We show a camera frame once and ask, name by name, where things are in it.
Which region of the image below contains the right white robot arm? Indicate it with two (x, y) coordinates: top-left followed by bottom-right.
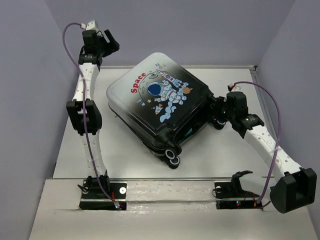
(210, 91), (317, 214)

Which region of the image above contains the small black kids suitcase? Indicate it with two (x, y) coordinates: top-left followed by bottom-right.
(106, 52), (226, 169)

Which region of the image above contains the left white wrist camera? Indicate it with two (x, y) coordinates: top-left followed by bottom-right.
(85, 20), (100, 32)

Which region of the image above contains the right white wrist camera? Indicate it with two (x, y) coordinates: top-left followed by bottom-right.
(227, 83), (241, 92)

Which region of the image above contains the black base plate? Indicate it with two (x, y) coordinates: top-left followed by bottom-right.
(211, 181), (270, 210)
(77, 181), (127, 211)

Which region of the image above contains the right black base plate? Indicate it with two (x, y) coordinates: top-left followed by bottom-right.
(211, 181), (270, 210)

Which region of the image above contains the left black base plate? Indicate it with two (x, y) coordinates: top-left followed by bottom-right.
(77, 181), (127, 211)

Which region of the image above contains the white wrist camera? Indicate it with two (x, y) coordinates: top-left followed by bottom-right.
(227, 83), (241, 92)
(85, 20), (100, 32)

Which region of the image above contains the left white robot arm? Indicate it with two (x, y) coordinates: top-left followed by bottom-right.
(66, 29), (120, 199)

